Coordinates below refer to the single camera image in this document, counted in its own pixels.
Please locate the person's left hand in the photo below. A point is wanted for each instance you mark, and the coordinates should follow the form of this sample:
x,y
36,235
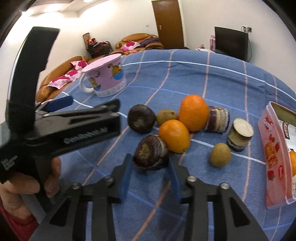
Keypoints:
x,y
21,184

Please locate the black television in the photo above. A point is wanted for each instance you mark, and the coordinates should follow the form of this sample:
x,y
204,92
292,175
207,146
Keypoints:
x,y
231,43

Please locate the pink floral cushion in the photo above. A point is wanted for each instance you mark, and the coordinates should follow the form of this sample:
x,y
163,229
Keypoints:
x,y
70,76

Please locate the brown leather sofa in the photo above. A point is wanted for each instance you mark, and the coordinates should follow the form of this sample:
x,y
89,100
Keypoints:
x,y
44,92

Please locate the brown leather armchair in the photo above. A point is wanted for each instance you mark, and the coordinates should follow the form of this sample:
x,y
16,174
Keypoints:
x,y
137,42

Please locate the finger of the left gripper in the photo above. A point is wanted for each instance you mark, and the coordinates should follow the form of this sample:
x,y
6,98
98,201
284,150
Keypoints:
x,y
109,106
53,105

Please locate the blue plaid tablecloth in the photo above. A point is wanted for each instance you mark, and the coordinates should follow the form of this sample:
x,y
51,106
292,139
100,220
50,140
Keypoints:
x,y
161,79

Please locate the small orange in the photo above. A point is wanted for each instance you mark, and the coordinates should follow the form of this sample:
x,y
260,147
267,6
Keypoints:
x,y
176,136

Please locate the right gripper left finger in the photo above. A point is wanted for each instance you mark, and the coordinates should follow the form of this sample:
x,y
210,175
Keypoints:
x,y
67,218

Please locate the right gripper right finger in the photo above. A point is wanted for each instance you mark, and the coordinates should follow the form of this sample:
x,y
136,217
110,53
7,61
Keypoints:
x,y
232,218

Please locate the pink cartoon mug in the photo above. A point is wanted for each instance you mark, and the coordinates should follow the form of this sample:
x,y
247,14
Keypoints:
x,y
104,77

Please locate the pink tin box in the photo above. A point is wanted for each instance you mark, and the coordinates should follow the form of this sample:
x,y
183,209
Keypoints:
x,y
277,130

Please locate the brown wooden door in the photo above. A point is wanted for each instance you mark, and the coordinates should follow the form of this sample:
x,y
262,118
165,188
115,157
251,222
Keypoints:
x,y
169,24

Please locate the large orange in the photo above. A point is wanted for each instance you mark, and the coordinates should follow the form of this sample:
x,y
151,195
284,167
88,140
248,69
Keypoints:
x,y
193,112

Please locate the dark brown passion fruit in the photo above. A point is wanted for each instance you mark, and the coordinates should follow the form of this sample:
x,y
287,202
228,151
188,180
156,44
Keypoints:
x,y
151,153

